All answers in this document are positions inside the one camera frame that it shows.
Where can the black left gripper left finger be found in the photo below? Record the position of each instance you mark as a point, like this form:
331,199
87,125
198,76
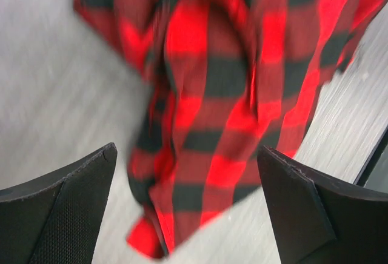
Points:
56,218

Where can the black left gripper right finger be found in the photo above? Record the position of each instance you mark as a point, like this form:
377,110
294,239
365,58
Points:
317,218

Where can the red black plaid shirt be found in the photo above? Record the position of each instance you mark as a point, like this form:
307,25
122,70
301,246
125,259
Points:
228,77

